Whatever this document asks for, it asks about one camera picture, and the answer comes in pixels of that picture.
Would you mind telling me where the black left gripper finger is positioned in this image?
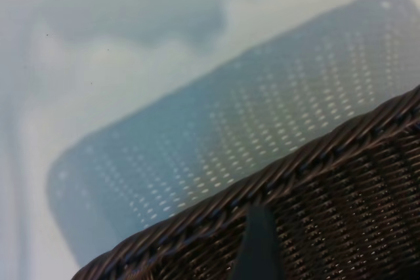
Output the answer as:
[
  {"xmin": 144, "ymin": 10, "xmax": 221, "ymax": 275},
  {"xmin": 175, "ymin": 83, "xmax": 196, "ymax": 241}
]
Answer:
[{"xmin": 229, "ymin": 205, "xmax": 280, "ymax": 280}]

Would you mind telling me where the dark brown wicker basket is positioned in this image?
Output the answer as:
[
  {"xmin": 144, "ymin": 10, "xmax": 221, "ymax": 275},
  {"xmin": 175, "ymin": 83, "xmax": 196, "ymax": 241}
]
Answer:
[{"xmin": 70, "ymin": 85, "xmax": 420, "ymax": 280}]

